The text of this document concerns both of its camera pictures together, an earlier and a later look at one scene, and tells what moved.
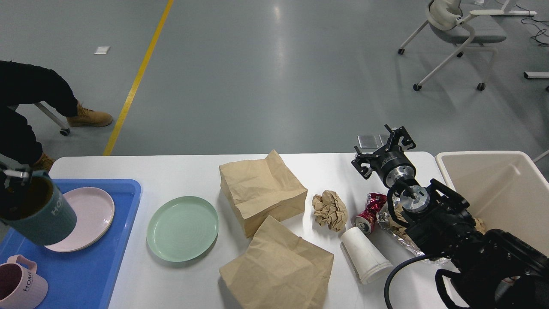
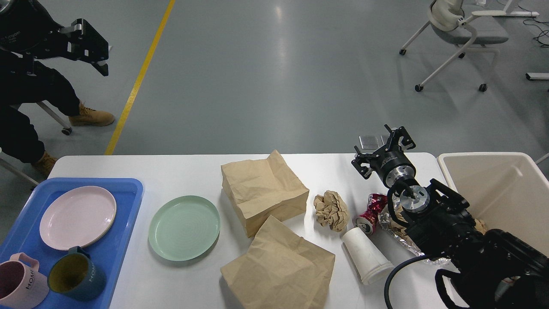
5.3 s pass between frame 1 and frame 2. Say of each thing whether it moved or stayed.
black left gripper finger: moved
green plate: stayed
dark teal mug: moved
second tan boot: stayed
